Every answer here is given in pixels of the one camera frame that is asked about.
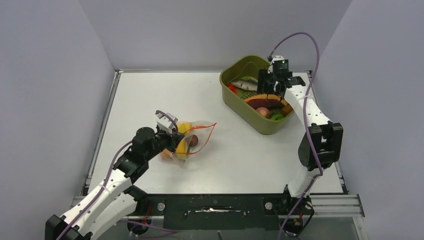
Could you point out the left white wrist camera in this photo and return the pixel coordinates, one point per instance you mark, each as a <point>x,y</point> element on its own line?
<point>167,122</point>

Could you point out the clear zip bag orange zipper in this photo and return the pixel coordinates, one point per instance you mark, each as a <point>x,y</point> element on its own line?
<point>204,130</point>

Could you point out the dark purple plum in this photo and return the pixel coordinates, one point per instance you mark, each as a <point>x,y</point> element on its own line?
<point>194,141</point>

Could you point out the red chili pepper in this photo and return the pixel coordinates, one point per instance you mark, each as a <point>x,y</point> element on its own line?
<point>232,88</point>

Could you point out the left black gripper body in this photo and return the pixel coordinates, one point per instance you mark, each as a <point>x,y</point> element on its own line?
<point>163,141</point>

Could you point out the brown kiwi fruit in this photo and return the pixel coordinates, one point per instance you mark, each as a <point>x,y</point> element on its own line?
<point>286,110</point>

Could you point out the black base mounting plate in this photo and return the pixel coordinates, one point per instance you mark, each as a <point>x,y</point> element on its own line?
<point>238,211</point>

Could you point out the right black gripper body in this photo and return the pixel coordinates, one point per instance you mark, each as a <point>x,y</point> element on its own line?
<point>266,83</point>

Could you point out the yellow bell pepper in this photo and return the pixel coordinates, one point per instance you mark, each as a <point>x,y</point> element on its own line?
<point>184,127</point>

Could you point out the peach fruit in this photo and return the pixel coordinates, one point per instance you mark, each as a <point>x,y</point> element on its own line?
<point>166,154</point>

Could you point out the grey fish toy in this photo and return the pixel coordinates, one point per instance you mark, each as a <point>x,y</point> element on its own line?
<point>247,85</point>

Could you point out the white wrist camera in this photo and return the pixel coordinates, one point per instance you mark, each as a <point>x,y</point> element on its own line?
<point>167,122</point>
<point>274,60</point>

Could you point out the papaya slice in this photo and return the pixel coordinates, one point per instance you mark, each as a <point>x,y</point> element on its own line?
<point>269,101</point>

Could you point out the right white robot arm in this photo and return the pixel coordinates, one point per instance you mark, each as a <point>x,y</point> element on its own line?
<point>321,145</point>

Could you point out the olive green plastic bin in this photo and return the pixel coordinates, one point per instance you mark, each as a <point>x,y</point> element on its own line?
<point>246,68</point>

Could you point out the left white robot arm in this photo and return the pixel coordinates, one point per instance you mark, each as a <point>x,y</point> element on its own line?
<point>116,196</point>

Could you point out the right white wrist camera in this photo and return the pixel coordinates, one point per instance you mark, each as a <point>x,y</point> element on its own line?
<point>274,60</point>

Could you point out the green toy food piece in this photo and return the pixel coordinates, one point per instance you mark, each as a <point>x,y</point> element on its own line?
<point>277,117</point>

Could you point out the yellow banana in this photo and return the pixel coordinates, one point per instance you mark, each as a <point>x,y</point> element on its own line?
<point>181,151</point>

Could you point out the small pink peach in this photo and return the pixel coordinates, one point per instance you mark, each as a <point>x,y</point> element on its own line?
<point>263,111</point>

